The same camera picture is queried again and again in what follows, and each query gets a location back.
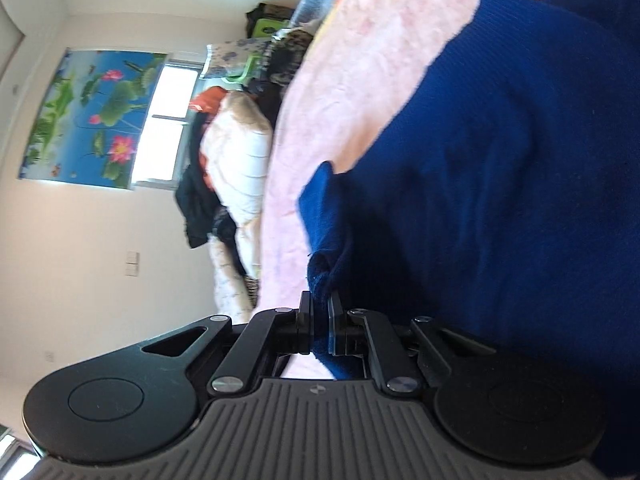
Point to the black garment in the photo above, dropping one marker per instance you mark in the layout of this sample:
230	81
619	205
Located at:
200	205

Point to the lotus flower wall poster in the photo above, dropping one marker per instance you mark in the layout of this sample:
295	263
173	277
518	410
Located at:
85	115

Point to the window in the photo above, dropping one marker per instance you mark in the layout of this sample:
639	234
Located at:
167	120

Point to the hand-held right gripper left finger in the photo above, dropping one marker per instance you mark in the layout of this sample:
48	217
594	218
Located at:
306	321

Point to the white wall switch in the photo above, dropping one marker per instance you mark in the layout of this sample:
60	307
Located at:
132	263

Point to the green plastic stool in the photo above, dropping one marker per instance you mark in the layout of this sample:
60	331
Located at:
265	27

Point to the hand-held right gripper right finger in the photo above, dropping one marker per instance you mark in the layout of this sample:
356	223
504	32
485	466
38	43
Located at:
334	327

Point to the floral quilt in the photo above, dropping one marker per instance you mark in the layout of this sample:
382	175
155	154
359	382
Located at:
232	285

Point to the orange garment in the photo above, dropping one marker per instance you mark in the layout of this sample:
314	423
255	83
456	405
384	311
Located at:
209	100

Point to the dark blue knit sweater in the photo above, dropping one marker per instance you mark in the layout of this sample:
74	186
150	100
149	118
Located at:
480	170

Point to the white puffer jacket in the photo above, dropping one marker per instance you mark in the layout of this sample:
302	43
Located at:
239	155

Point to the pink fleece blanket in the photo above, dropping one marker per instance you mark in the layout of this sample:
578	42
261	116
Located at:
360	70

